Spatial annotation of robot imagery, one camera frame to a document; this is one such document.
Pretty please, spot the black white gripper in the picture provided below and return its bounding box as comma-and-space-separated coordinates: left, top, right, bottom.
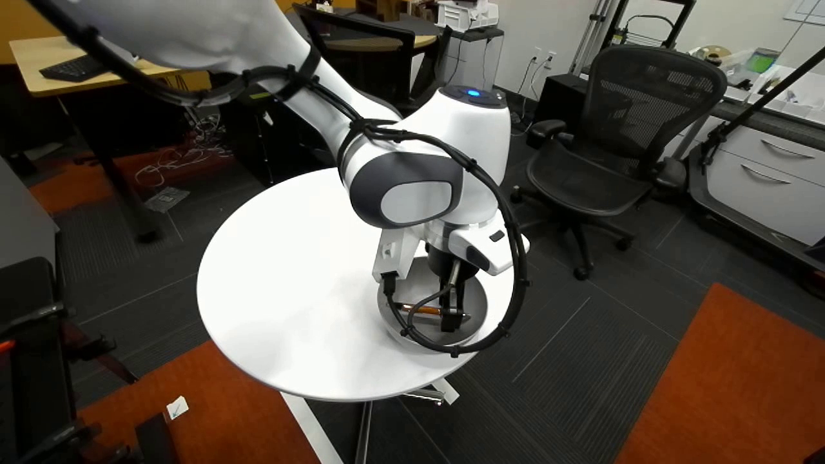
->
370, 220, 509, 333

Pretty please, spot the orange pen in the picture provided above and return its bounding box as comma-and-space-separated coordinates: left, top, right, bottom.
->
410, 304, 442, 320

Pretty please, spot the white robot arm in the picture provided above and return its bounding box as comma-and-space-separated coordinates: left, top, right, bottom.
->
31, 0, 516, 333

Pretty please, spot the round white table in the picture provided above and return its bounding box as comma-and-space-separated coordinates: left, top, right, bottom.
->
196, 167, 468, 404

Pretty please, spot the black mesh office chair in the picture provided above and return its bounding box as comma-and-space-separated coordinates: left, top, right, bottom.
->
509, 43, 727, 278

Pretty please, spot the white drawer cabinet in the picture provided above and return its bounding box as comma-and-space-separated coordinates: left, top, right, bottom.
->
707, 127, 825, 244

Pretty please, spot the black keyboard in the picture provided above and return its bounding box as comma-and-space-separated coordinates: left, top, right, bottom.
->
41, 57, 106, 82

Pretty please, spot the wooden desk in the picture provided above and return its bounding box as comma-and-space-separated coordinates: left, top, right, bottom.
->
7, 34, 215, 244

